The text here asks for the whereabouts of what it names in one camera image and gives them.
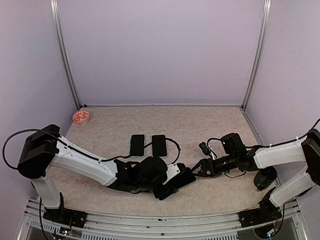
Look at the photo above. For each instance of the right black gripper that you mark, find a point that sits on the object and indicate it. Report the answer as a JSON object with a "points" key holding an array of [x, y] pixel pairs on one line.
{"points": [[205, 163]]}

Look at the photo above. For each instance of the black phone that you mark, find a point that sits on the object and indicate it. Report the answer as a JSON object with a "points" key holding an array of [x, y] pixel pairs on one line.
{"points": [[137, 145], [183, 179], [159, 145]]}

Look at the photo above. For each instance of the lilac phone case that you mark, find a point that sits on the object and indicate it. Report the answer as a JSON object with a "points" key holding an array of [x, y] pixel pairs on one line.
{"points": [[153, 150]]}

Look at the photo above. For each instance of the light blue phone case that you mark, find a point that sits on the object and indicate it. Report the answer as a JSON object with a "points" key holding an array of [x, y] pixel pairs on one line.
{"points": [[136, 157]]}

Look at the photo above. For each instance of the black phone case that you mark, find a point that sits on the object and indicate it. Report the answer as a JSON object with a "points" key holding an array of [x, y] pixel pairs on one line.
{"points": [[162, 192]]}

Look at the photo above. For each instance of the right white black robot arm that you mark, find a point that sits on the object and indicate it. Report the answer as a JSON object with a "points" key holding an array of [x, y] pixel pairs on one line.
{"points": [[261, 158]]}

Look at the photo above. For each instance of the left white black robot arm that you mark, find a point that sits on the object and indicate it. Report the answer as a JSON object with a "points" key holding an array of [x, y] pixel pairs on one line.
{"points": [[46, 148]]}

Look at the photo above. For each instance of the black cup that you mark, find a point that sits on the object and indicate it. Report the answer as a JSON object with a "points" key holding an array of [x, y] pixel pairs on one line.
{"points": [[265, 177]]}

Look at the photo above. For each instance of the red white patterned bowl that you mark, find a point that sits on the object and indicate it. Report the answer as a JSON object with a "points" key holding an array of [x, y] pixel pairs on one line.
{"points": [[81, 117]]}

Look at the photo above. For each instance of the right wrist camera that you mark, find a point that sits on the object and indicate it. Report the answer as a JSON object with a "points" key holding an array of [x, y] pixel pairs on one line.
{"points": [[207, 150]]}

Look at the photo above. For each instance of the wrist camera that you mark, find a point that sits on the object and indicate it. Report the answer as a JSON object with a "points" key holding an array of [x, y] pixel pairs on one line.
{"points": [[207, 150], [173, 170]]}

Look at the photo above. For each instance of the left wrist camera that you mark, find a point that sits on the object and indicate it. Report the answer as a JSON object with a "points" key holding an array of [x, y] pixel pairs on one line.
{"points": [[173, 170]]}

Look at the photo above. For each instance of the front aluminium rail base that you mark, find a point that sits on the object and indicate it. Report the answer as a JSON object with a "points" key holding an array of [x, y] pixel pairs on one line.
{"points": [[103, 226]]}

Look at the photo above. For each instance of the right aluminium frame post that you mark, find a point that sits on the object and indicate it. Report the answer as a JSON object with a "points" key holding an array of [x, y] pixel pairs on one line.
{"points": [[258, 53]]}

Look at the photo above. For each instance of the aluminium frame post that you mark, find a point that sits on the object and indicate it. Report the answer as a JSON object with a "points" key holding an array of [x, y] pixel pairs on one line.
{"points": [[258, 53], [54, 5]]}

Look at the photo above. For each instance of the left aluminium frame post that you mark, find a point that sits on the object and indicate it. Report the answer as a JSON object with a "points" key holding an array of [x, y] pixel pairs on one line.
{"points": [[54, 5]]}

